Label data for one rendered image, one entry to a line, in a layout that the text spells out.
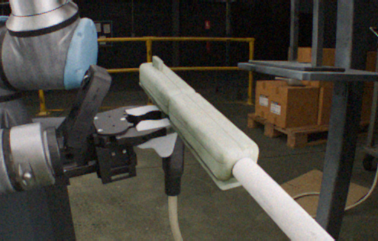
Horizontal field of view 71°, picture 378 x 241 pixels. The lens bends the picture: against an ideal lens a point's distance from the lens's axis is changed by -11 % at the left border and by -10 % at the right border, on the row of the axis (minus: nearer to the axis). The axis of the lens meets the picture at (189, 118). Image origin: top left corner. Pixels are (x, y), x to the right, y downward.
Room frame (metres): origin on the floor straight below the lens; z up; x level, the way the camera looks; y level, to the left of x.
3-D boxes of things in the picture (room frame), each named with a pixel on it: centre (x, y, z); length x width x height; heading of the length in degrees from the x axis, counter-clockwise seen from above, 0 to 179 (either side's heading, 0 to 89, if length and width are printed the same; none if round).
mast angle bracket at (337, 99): (0.68, -0.34, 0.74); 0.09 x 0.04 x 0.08; 102
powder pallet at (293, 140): (2.90, -1.33, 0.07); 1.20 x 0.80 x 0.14; 109
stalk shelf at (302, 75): (0.67, -0.27, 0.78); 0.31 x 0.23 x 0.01; 12
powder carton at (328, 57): (2.77, -1.34, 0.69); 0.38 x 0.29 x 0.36; 104
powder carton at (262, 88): (2.96, -0.92, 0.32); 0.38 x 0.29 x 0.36; 111
